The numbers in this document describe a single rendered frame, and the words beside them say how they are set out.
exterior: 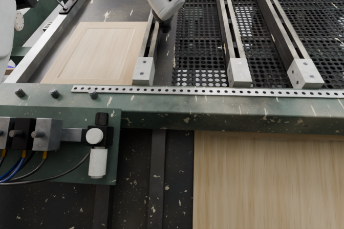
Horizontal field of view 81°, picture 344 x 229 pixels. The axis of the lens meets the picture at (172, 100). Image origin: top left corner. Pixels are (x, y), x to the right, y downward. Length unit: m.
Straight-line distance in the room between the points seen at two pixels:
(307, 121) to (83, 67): 0.87
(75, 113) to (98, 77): 0.20
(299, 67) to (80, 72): 0.84
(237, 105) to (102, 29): 0.79
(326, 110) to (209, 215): 0.58
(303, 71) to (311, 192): 0.49
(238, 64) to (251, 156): 0.39
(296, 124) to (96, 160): 0.63
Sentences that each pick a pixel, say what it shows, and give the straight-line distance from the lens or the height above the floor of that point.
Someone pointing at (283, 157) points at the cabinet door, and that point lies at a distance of 0.98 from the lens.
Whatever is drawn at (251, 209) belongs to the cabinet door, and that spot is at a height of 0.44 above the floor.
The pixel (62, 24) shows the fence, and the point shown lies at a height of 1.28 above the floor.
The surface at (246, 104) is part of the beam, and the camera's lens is 0.70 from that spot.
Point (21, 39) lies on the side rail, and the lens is 1.41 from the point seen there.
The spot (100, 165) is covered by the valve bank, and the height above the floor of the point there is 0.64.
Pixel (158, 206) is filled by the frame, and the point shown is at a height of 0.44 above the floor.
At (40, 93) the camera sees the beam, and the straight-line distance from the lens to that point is 0.87.
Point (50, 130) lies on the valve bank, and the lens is 0.66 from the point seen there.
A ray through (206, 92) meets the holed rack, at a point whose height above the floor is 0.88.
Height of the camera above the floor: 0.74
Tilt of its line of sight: 9 degrees up
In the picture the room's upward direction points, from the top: 2 degrees clockwise
